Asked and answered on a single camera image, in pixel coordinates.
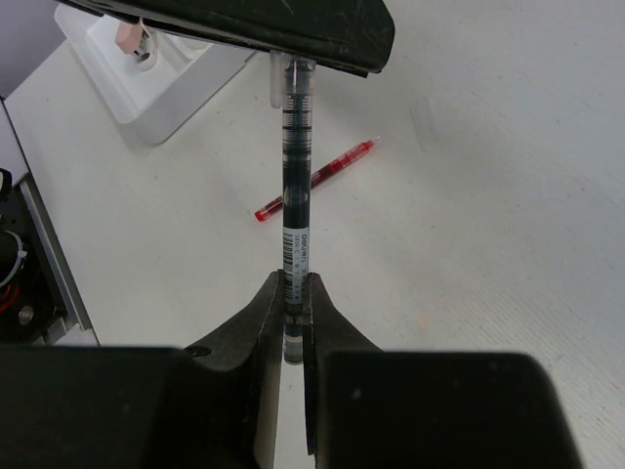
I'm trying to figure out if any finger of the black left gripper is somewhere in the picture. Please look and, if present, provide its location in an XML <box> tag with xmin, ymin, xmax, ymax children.
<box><xmin>65</xmin><ymin>0</ymin><xmax>396</xmax><ymax>77</ymax></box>

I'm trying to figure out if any white compartment tray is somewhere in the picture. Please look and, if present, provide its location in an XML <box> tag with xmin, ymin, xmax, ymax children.
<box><xmin>54</xmin><ymin>5</ymin><xmax>253</xmax><ymax>145</ymax></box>

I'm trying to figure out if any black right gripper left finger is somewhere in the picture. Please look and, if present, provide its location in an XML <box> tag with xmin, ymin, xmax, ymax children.
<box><xmin>1</xmin><ymin>272</ymin><xmax>283</xmax><ymax>468</ymax></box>

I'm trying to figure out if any red gel pen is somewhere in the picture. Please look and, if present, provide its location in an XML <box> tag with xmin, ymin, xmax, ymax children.
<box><xmin>255</xmin><ymin>137</ymin><xmax>381</xmax><ymax>223</ymax></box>

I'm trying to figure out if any pink mini stapler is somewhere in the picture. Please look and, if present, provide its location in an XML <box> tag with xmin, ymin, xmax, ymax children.
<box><xmin>115</xmin><ymin>21</ymin><xmax>157</xmax><ymax>71</ymax></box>

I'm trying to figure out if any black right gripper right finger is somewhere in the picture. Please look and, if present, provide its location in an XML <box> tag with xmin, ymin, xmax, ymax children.
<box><xmin>304</xmin><ymin>274</ymin><xmax>582</xmax><ymax>468</ymax></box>

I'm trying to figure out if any clear pen cap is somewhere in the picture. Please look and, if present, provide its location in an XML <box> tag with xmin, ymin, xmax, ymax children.
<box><xmin>410</xmin><ymin>98</ymin><xmax>438</xmax><ymax>148</ymax></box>

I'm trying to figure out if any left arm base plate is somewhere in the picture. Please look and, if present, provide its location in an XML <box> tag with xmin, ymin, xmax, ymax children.
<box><xmin>1</xmin><ymin>169</ymin><xmax>65</xmax><ymax>345</ymax></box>

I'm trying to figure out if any black gel pen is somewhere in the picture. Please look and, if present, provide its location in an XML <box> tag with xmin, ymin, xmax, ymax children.
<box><xmin>271</xmin><ymin>52</ymin><xmax>315</xmax><ymax>365</ymax></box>

